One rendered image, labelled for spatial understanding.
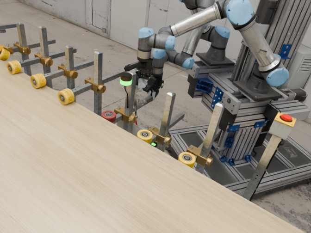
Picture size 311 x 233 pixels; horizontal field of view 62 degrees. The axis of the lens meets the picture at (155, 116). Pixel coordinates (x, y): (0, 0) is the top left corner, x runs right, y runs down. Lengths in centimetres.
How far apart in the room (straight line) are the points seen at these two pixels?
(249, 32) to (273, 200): 161
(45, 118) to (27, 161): 31
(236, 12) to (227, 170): 135
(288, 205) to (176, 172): 161
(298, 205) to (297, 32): 147
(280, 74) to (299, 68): 57
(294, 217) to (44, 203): 203
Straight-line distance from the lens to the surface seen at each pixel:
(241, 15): 136
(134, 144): 125
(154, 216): 100
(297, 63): 206
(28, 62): 193
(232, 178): 225
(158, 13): 456
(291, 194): 272
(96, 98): 164
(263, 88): 170
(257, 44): 145
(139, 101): 163
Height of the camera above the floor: 172
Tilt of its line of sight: 34 degrees down
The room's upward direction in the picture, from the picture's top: 9 degrees clockwise
